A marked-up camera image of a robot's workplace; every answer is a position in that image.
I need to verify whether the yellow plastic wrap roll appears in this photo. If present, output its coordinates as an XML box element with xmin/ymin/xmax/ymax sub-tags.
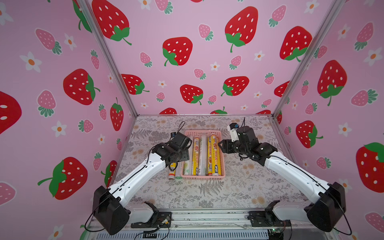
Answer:
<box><xmin>211</xmin><ymin>135</ymin><xmax>222</xmax><ymax>176</ymax></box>
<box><xmin>192</xmin><ymin>137</ymin><xmax>200</xmax><ymax>176</ymax></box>
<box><xmin>168</xmin><ymin>163</ymin><xmax>178</xmax><ymax>180</ymax></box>
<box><xmin>206</xmin><ymin>136</ymin><xmax>212</xmax><ymax>176</ymax></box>

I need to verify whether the white green plastic wrap roll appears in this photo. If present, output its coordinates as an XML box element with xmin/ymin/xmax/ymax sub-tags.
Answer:
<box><xmin>184</xmin><ymin>143</ymin><xmax>194</xmax><ymax>176</ymax></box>

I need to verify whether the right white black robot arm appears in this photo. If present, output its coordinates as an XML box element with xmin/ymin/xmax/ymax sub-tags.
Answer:
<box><xmin>219</xmin><ymin>123</ymin><xmax>346</xmax><ymax>232</ymax></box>

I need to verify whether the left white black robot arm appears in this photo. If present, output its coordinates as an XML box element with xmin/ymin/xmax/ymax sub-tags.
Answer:
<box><xmin>91</xmin><ymin>132</ymin><xmax>193</xmax><ymax>235</ymax></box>

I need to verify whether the pink perforated plastic basket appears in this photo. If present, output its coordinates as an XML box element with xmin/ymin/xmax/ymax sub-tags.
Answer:
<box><xmin>180</xmin><ymin>130</ymin><xmax>226</xmax><ymax>180</ymax></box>

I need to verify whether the floral patterned table mat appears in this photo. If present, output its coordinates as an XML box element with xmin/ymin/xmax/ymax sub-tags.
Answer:
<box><xmin>115</xmin><ymin>115</ymin><xmax>306</xmax><ymax>209</ymax></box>

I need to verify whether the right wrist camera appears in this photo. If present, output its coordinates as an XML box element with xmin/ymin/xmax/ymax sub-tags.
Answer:
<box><xmin>227</xmin><ymin>123</ymin><xmax>240</xmax><ymax>142</ymax></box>

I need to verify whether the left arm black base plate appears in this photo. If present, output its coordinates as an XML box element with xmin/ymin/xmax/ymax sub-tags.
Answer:
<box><xmin>131</xmin><ymin>212</ymin><xmax>172</xmax><ymax>229</ymax></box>

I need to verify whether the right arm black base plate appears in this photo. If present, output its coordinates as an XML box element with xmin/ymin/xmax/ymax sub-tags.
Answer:
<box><xmin>247</xmin><ymin>211</ymin><xmax>292</xmax><ymax>228</ymax></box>

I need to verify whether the aluminium rail frame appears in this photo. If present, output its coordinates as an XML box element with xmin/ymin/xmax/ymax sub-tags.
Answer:
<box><xmin>82</xmin><ymin>209</ymin><xmax>341</xmax><ymax>240</ymax></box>

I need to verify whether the right aluminium corner post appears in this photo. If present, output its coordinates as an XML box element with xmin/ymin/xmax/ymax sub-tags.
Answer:
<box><xmin>272</xmin><ymin>0</ymin><xmax>345</xmax><ymax>120</ymax></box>

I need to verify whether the aluminium corner post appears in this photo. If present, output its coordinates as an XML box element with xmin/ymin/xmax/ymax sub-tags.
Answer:
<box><xmin>272</xmin><ymin>0</ymin><xmax>345</xmax><ymax>120</ymax></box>
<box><xmin>78</xmin><ymin>0</ymin><xmax>138</xmax><ymax>119</ymax></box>

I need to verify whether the left aluminium corner post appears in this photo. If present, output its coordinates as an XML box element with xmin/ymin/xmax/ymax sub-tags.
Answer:
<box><xmin>78</xmin><ymin>0</ymin><xmax>138</xmax><ymax>119</ymax></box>

